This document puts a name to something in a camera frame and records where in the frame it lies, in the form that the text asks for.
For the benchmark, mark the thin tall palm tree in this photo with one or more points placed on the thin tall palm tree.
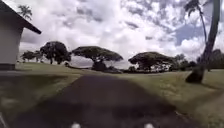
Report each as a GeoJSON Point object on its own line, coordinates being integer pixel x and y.
{"type": "Point", "coordinates": [202, 25]}

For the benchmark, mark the large umbrella-shaped tree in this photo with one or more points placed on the large umbrella-shaped tree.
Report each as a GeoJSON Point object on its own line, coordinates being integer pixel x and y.
{"type": "Point", "coordinates": [96, 53]}

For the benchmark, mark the small tree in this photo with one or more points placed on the small tree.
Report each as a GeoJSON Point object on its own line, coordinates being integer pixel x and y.
{"type": "Point", "coordinates": [28, 55]}

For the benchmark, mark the dark asphalt road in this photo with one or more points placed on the dark asphalt road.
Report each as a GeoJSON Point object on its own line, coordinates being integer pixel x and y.
{"type": "Point", "coordinates": [100, 100]}

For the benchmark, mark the robot's own part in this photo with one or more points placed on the robot's own part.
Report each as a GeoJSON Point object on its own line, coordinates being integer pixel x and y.
{"type": "Point", "coordinates": [148, 125]}
{"type": "Point", "coordinates": [75, 125]}

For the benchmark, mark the round dark tree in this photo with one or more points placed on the round dark tree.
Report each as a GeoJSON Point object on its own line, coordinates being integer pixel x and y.
{"type": "Point", "coordinates": [55, 51]}

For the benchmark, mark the grass lawn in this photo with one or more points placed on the grass lawn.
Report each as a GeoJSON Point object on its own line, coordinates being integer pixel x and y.
{"type": "Point", "coordinates": [173, 86]}
{"type": "Point", "coordinates": [30, 83]}

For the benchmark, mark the row of dark trees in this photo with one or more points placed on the row of dark trees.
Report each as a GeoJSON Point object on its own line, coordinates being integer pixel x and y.
{"type": "Point", "coordinates": [216, 60]}

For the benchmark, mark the thick leaning palm tree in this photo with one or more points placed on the thick leaning palm tree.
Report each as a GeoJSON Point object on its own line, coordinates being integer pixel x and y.
{"type": "Point", "coordinates": [208, 43]}

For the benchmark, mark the white building with dark roof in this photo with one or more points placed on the white building with dark roof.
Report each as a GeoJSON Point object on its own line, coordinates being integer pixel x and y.
{"type": "Point", "coordinates": [10, 40]}

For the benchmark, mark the low umbrella-shaped tree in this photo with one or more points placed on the low umbrella-shaped tree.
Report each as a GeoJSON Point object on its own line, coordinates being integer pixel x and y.
{"type": "Point", "coordinates": [150, 59]}

